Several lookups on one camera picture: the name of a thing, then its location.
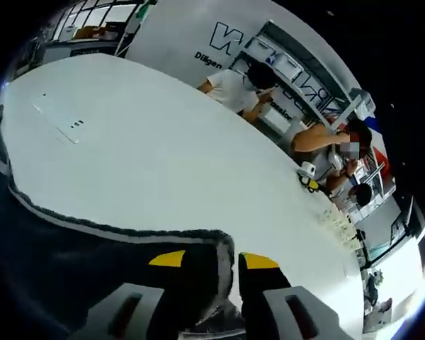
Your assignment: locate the black framed glass partition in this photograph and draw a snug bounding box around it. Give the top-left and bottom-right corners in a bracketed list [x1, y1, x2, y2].
[38, 0, 135, 57]

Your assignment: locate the row of white cups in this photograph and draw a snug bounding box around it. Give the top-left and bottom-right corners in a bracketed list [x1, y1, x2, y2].
[318, 208, 362, 249]

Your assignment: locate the brown cardboard box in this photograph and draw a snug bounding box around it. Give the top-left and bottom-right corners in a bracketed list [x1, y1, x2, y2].
[73, 25, 108, 40]

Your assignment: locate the grey metal shelf rack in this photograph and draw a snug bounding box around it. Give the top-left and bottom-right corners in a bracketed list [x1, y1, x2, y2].
[229, 19, 376, 142]

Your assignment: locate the group of white storage bins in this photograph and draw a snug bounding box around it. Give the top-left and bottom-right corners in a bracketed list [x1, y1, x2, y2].
[247, 35, 305, 82]

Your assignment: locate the green hanging cloth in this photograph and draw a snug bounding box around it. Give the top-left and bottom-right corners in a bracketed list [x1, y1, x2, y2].
[134, 0, 154, 22]

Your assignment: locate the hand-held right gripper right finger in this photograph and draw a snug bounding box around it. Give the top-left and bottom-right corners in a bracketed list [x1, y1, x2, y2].
[238, 251, 341, 340]

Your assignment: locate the dark grey towel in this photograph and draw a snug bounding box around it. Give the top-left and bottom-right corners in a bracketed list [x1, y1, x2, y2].
[0, 104, 245, 336]

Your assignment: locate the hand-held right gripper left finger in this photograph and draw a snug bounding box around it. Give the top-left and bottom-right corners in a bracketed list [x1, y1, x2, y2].
[70, 247, 219, 340]

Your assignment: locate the white table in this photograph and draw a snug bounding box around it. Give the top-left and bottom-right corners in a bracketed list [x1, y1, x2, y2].
[0, 52, 368, 334]

